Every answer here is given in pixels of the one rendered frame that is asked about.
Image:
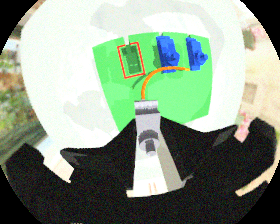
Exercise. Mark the green rectangular block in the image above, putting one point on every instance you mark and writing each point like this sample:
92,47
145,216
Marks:
183,95

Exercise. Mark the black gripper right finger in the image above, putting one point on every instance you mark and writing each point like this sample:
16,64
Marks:
189,147

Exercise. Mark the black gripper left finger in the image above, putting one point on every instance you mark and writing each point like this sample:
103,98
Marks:
117,157

